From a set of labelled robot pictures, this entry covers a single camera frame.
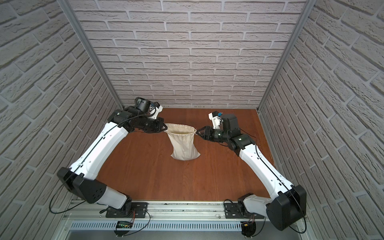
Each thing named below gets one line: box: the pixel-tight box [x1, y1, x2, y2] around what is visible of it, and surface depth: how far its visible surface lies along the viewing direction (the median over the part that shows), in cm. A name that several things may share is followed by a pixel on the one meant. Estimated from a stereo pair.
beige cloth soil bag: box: [164, 123, 201, 161], surface depth 78 cm
